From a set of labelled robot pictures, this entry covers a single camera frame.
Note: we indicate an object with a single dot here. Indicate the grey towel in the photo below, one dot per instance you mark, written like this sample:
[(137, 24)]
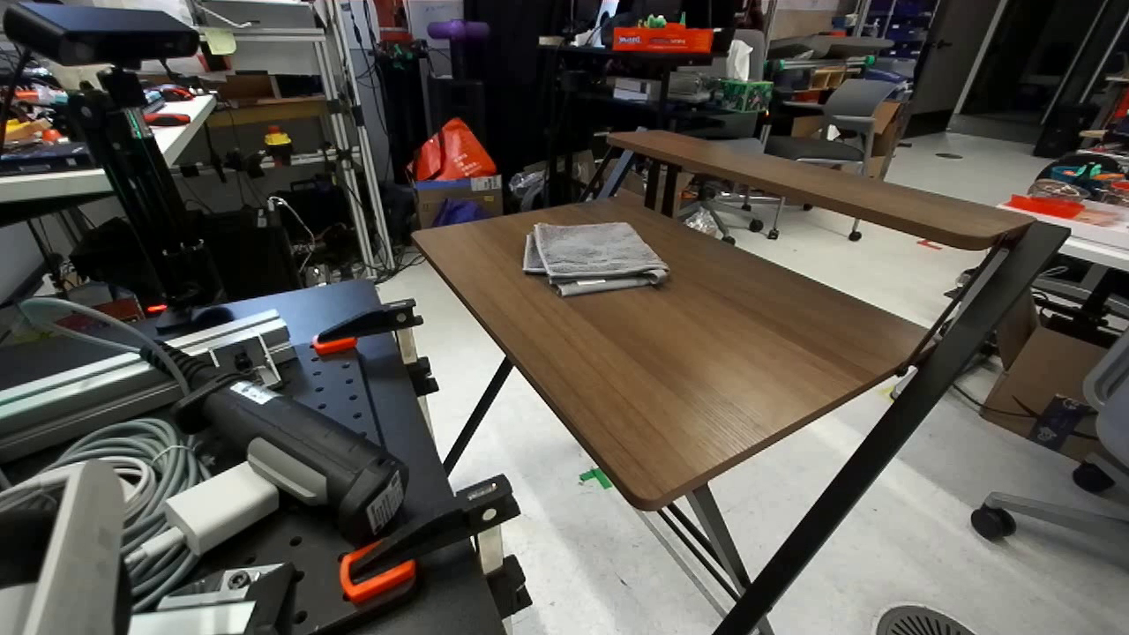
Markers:
[(591, 260)]

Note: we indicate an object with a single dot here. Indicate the cardboard box under bag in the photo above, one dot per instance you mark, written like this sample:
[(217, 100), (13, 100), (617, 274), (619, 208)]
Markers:
[(444, 201)]

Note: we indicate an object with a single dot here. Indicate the brown wooden desk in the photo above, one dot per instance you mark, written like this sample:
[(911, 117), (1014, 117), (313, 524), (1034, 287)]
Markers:
[(732, 352)]

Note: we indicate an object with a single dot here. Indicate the orange bag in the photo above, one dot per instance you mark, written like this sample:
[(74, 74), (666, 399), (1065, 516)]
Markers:
[(453, 153)]

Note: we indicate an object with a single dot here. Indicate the orange black clamp rear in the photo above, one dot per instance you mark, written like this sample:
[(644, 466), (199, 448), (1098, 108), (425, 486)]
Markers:
[(374, 321)]

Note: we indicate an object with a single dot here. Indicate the orange black clamp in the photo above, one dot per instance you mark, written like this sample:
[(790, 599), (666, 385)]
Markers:
[(374, 321), (394, 561)]

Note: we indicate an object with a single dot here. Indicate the orange tray on shelf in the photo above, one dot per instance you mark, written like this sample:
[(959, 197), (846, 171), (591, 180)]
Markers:
[(666, 40)]

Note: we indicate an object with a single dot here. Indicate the black perforated workbench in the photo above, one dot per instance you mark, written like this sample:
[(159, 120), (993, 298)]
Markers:
[(367, 394)]

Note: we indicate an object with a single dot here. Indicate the black handheld tool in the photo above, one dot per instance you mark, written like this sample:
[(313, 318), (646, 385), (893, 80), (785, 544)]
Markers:
[(305, 452)]

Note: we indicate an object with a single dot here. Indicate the orange black clamp front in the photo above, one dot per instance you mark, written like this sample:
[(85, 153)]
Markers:
[(394, 561)]

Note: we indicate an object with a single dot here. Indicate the grey office chair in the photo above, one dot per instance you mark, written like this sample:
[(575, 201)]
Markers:
[(853, 130)]

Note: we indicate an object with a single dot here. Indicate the white power adapter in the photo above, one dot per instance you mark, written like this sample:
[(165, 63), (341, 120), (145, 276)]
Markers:
[(219, 504)]

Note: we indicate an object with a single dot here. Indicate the white metal shelf rack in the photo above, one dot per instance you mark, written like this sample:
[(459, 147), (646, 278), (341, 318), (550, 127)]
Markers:
[(325, 40)]

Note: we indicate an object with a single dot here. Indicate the floor drain grate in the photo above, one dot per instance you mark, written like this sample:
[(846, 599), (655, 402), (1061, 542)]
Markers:
[(919, 622)]

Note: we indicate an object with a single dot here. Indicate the cardboard box right floor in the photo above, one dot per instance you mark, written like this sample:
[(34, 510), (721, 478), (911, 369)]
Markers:
[(1045, 369)]

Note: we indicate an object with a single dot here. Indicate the white table right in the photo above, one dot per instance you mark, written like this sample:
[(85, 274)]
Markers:
[(1086, 191)]

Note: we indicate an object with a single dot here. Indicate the grey metal box corner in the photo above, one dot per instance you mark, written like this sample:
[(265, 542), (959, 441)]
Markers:
[(60, 568)]

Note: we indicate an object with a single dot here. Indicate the office chair base right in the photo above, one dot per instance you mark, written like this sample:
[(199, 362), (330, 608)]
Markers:
[(1094, 504)]

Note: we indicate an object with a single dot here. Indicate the aluminium extrusion rail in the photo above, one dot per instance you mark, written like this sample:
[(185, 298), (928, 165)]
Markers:
[(123, 385)]

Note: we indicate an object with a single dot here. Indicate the black camera on tripod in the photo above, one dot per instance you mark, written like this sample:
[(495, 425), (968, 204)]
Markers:
[(111, 117)]

